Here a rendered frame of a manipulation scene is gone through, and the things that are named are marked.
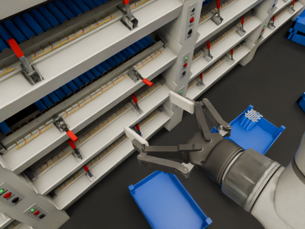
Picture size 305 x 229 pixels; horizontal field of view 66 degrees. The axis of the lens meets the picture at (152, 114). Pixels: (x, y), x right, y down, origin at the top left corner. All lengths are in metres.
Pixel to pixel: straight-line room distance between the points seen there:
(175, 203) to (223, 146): 0.71
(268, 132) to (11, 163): 1.15
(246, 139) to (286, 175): 0.87
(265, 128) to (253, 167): 0.98
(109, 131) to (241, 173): 0.58
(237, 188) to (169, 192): 0.73
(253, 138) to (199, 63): 0.46
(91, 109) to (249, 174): 0.47
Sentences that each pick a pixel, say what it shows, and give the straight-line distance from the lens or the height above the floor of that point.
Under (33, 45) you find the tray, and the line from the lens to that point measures 0.57.
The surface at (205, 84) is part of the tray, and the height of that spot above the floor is 0.13.
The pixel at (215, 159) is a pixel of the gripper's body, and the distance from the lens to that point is 0.40.
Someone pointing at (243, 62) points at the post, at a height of 0.03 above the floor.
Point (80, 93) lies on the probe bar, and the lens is 0.70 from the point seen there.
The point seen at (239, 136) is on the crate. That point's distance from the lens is 1.23.
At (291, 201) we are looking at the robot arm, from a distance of 0.36.
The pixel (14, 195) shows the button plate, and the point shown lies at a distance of 0.76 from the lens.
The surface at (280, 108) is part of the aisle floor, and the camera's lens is 1.50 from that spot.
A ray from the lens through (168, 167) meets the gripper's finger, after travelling 0.42.
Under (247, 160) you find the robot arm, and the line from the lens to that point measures 0.39.
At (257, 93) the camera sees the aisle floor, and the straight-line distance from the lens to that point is 1.52.
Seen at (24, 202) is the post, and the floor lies 0.35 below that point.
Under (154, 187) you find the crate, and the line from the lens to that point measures 1.11.
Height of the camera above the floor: 1.06
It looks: 55 degrees down
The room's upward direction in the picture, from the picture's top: straight up
